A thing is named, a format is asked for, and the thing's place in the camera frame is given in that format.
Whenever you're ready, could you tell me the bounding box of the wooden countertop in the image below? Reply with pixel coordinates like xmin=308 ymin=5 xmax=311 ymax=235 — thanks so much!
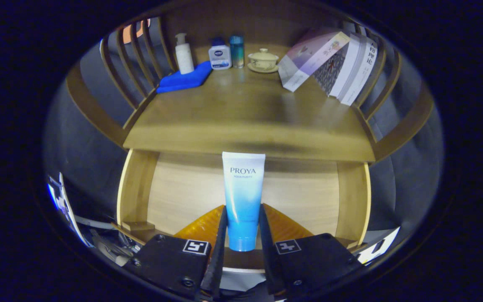
xmin=123 ymin=63 xmax=376 ymax=163

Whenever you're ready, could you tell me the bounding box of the wooden drawer with black knob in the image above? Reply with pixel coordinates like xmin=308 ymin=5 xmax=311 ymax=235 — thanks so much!
xmin=112 ymin=148 xmax=372 ymax=271

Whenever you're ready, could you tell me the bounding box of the white book black lettering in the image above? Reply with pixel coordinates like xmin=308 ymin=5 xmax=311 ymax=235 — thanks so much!
xmin=340 ymin=37 xmax=379 ymax=107

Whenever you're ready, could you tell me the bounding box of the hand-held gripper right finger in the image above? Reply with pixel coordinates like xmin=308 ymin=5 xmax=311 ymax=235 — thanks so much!
xmin=259 ymin=203 xmax=364 ymax=296

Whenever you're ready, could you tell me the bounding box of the blue folded cloth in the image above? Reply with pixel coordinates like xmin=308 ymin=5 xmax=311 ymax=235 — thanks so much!
xmin=156 ymin=61 xmax=213 ymax=94

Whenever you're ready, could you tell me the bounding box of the wooden cabinet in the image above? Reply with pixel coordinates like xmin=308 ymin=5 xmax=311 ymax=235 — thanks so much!
xmin=65 ymin=4 xmax=435 ymax=164

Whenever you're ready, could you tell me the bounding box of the white lotion bottle blue cap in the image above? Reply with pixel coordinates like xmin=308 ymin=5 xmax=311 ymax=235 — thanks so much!
xmin=208 ymin=37 xmax=232 ymax=70

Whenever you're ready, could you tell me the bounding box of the beige lidded teacup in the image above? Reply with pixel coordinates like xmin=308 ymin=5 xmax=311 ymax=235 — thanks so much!
xmin=247 ymin=48 xmax=280 ymax=74

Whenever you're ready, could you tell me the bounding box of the teal bottle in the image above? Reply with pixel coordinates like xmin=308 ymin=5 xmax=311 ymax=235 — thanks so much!
xmin=229 ymin=35 xmax=245 ymax=69

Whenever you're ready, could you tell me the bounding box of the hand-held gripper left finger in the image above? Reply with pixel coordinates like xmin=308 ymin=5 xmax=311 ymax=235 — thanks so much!
xmin=132 ymin=205 xmax=229 ymax=300

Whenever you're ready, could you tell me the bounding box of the white pump bottle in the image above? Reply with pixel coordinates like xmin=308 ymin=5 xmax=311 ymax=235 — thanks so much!
xmin=175 ymin=33 xmax=195 ymax=75

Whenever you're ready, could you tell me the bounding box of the dark patterned book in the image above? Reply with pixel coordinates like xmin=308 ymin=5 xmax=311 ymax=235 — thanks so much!
xmin=312 ymin=48 xmax=349 ymax=97

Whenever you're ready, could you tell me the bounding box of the blue white cosmetic tube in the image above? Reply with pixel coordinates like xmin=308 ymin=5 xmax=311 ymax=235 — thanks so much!
xmin=222 ymin=151 xmax=266 ymax=252

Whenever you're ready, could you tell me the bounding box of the plain white book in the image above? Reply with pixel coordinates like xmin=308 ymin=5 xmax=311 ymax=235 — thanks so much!
xmin=329 ymin=34 xmax=361 ymax=100

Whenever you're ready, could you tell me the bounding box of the white black object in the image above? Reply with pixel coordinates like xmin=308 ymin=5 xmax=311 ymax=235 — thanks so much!
xmin=357 ymin=226 xmax=400 ymax=265

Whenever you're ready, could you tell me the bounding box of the purple white book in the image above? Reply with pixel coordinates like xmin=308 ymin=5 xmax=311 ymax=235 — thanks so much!
xmin=278 ymin=27 xmax=351 ymax=93

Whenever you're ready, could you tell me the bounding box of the white device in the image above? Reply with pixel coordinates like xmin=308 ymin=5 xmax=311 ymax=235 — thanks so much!
xmin=48 ymin=172 xmax=89 ymax=248

